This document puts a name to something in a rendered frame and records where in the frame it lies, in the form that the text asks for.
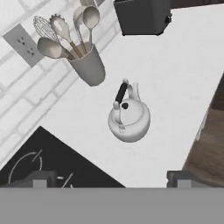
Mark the grey ladle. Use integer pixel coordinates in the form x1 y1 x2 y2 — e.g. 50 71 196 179
72 4 88 55

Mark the grey utensil pot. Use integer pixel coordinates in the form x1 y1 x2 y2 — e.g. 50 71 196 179
67 43 107 88

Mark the grey wall socket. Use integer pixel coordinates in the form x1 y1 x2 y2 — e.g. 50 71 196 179
3 23 45 68

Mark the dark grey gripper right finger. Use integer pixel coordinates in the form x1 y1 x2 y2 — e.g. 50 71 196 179
166 170 213 189

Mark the grey round spoon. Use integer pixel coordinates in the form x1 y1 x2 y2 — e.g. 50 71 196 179
81 5 101 47

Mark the black toaster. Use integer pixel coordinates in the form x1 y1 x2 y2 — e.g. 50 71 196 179
113 0 173 37

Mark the slotted spoon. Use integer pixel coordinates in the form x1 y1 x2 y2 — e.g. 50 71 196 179
48 13 82 59

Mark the white kettle with black handle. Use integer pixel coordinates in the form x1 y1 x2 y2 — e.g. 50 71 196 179
107 78 151 144

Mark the wire whisk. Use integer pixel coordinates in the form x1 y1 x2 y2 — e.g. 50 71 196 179
32 15 77 59

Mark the large grey spoon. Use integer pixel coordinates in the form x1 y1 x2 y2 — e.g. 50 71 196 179
36 37 74 61

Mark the black hob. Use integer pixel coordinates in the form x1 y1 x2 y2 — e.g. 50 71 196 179
0 125 126 189

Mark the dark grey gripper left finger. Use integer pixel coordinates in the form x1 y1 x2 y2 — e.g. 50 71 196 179
4 170 57 189

